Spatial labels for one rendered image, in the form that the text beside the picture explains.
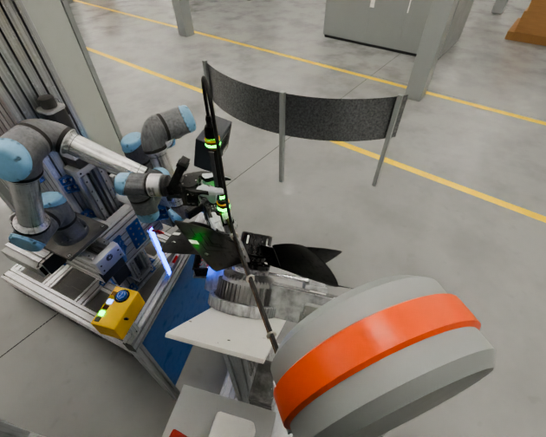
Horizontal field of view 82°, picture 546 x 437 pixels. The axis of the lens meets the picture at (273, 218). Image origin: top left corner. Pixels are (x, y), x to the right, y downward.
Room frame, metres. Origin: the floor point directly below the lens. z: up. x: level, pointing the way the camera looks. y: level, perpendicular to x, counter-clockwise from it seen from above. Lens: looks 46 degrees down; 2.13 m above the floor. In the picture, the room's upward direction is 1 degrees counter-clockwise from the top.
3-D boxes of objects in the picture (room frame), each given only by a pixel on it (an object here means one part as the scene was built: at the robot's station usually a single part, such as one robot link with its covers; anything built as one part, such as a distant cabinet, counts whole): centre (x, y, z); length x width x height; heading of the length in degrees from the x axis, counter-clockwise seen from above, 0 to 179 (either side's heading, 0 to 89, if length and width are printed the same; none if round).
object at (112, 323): (0.57, 0.59, 1.02); 0.16 x 0.10 x 0.11; 165
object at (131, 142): (1.41, 0.72, 1.20); 0.13 x 0.12 x 0.14; 128
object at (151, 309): (0.95, 0.49, 0.82); 0.90 x 0.04 x 0.08; 165
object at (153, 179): (0.77, 0.37, 1.48); 0.08 x 0.05 x 0.08; 175
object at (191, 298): (0.95, 0.49, 0.45); 0.82 x 0.01 x 0.66; 165
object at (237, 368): (0.40, 0.12, 0.57); 0.09 x 0.04 x 1.15; 75
